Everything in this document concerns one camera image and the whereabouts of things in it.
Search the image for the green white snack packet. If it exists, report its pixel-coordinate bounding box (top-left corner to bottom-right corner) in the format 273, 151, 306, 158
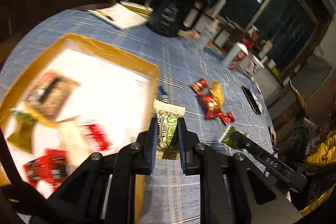
153, 100, 185, 160

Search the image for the large red snack packet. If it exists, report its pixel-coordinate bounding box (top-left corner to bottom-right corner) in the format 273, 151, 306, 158
197, 94, 236, 124

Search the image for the red black candy packet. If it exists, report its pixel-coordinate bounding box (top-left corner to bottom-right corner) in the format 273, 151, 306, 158
23, 148, 68, 192

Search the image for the blue plaid tablecloth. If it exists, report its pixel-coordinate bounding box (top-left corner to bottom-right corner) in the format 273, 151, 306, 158
0, 9, 276, 224

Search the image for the golden yellow snack packet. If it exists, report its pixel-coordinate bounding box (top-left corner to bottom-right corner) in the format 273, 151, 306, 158
210, 79, 225, 108

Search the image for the slim red snack packet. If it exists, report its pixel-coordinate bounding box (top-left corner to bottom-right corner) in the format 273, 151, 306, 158
191, 79, 209, 94

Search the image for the wooden chair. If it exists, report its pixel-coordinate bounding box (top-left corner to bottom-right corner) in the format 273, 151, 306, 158
272, 80, 308, 131

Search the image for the black remote control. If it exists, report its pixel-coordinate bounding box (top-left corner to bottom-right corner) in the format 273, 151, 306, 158
241, 86, 263, 115

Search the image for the yellow cardboard tray box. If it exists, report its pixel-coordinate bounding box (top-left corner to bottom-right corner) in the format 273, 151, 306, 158
1, 33, 159, 223

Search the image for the white red liquor bottle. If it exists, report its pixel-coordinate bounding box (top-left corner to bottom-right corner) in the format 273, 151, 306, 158
222, 43, 248, 71

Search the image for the brown black snack packet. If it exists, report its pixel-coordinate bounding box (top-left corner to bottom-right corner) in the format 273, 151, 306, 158
24, 70, 80, 122

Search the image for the clear plastic spray bottle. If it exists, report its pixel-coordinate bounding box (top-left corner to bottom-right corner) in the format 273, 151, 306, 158
197, 19, 219, 50

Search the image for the white notepad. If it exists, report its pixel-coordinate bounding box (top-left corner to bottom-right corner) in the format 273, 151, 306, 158
88, 3, 147, 30

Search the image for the black electric kettle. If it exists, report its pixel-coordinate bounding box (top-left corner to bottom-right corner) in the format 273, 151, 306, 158
145, 0, 210, 38

